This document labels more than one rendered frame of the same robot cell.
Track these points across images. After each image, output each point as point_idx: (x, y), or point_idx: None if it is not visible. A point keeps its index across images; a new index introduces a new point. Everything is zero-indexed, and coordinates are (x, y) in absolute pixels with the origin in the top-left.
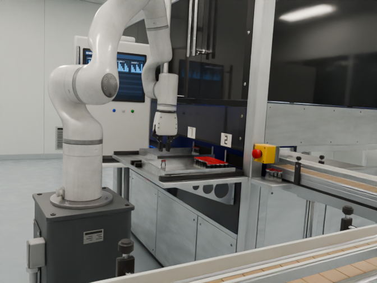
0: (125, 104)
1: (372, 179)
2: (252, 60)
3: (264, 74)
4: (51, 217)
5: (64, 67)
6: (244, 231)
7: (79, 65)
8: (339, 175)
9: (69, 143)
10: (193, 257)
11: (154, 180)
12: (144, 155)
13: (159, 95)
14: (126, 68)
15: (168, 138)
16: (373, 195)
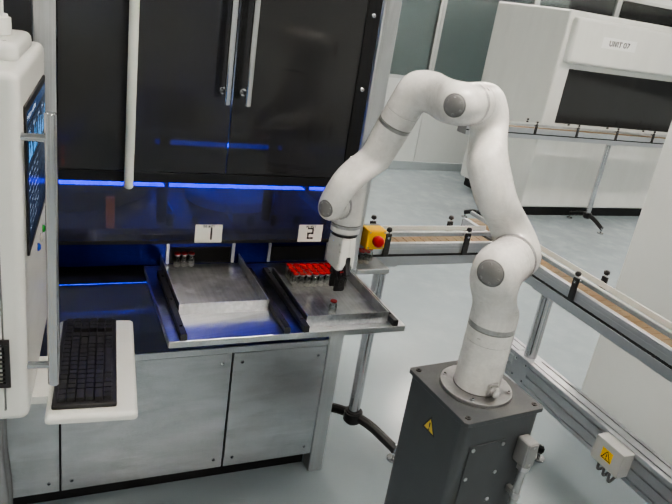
0: (40, 219)
1: (449, 231)
2: (368, 129)
3: None
4: (541, 405)
5: (521, 252)
6: None
7: (526, 243)
8: (422, 235)
9: (514, 333)
10: (221, 414)
11: (380, 329)
12: (209, 310)
13: (356, 215)
14: (40, 127)
15: (333, 268)
16: (456, 244)
